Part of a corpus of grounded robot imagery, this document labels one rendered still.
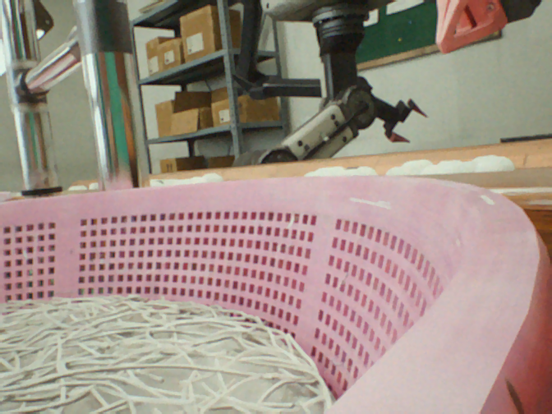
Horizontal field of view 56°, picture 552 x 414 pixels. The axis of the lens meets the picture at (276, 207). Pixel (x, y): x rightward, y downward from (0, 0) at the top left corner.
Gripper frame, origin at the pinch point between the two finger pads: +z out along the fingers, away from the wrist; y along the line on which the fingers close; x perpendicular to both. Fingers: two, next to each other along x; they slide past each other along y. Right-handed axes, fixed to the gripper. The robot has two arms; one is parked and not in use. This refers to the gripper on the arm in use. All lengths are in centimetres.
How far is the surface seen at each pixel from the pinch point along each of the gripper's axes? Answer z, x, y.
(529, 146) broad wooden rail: 2.5, 11.3, 4.4
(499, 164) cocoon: 13.6, 3.0, 9.0
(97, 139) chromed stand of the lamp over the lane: 31.6, -16.6, 5.1
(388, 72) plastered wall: -161, 92, -155
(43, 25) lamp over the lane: 0, -24, -68
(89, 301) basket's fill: 37.4, -13.6, 9.4
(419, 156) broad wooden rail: 2.5, 11.2, -7.8
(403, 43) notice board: -168, 82, -142
